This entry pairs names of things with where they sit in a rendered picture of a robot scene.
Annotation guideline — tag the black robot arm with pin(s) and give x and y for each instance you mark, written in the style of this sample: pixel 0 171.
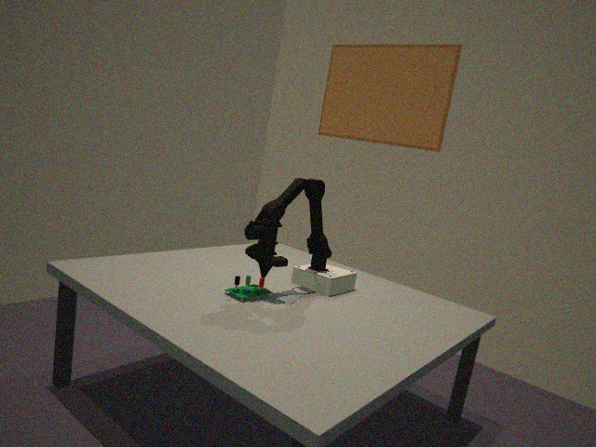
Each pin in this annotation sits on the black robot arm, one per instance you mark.
pixel 273 211

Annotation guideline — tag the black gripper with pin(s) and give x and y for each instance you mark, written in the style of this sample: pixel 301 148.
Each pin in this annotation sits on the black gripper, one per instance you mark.
pixel 267 262

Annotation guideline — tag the green circuit board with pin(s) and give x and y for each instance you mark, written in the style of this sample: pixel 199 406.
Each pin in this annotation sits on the green circuit board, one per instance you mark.
pixel 249 290

